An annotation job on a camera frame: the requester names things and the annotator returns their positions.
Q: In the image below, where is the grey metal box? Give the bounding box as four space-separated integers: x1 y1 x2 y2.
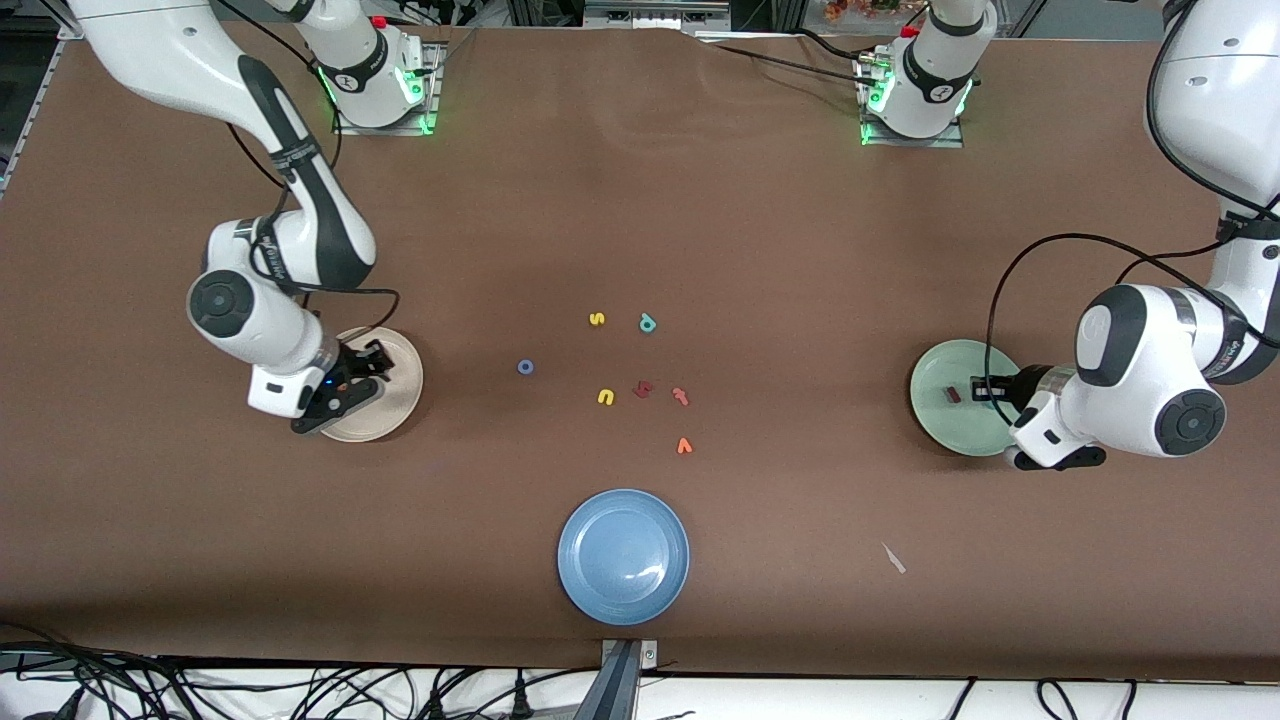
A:
584 0 733 31

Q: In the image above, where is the green plate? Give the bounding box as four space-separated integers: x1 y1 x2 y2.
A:
909 339 1026 458

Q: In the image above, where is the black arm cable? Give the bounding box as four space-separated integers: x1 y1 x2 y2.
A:
225 120 401 349
985 0 1280 426

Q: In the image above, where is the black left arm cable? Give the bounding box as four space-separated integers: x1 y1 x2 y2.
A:
985 0 1280 426

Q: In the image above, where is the blue plate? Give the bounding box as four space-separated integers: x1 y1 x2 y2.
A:
557 488 691 627

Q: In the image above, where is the black base cable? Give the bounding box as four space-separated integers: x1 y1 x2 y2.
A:
700 28 886 91

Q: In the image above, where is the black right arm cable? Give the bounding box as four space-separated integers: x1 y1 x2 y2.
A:
225 120 401 349

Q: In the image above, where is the brown table cover sheet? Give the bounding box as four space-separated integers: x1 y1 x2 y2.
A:
0 18 1280 683

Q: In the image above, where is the beige brown plate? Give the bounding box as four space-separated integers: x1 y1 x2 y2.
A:
318 326 425 444

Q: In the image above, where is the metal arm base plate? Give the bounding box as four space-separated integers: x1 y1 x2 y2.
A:
858 50 967 150
332 40 442 137

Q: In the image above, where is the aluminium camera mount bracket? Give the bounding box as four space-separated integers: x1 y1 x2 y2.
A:
575 638 660 720

